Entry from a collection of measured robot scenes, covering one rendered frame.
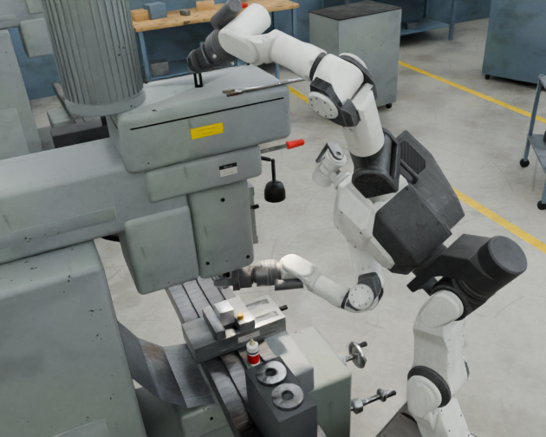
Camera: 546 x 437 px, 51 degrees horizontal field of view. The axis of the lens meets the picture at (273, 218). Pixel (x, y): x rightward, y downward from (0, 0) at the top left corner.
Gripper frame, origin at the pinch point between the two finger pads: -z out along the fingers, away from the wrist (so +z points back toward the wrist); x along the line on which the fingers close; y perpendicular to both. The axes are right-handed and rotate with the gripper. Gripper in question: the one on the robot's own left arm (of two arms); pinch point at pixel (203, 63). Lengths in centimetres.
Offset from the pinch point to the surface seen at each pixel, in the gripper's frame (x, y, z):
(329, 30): 333, 69, -317
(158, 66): 245, 130, -542
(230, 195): 0.1, -35.3, -13.0
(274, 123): 12.7, -20.9, 2.5
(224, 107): -0.6, -12.8, 3.5
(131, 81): -20.3, 0.4, -1.1
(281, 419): -16, -96, -2
